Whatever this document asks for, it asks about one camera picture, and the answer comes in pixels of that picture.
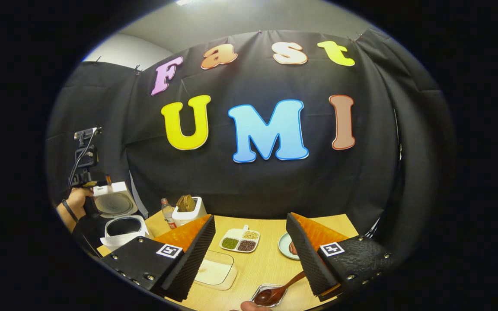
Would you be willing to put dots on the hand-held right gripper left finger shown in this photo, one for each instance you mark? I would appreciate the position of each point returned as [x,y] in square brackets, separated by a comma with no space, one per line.
[197,255]

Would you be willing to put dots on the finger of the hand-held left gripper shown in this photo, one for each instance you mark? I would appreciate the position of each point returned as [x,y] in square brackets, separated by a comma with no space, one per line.
[107,180]

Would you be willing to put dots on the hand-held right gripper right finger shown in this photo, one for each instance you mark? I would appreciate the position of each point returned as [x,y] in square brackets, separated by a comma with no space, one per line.
[307,255]

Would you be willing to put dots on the white rice cooker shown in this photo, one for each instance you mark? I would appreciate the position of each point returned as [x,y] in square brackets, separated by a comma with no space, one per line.
[115,205]

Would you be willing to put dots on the clear plastic rice container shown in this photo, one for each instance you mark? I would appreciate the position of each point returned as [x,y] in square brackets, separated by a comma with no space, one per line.
[216,272]

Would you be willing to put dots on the wooden spoon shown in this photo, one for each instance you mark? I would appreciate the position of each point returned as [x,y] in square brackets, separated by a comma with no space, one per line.
[270,296]

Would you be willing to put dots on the red meat piece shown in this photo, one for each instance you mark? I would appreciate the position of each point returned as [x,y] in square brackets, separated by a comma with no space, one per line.
[293,248]

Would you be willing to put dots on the pale green plate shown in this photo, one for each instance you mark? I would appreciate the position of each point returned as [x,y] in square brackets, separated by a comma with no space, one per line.
[284,246]

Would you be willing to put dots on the white toaster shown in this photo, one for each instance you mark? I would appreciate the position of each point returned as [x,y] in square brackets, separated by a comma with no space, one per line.
[195,216]

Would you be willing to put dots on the white divided grain dish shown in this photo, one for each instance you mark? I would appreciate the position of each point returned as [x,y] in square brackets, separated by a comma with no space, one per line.
[239,239]

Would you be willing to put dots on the clear water bottle red label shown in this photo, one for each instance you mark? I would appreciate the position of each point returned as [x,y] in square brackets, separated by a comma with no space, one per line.
[169,216]

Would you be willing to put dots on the black wristband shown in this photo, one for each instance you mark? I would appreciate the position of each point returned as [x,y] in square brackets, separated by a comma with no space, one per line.
[69,211]

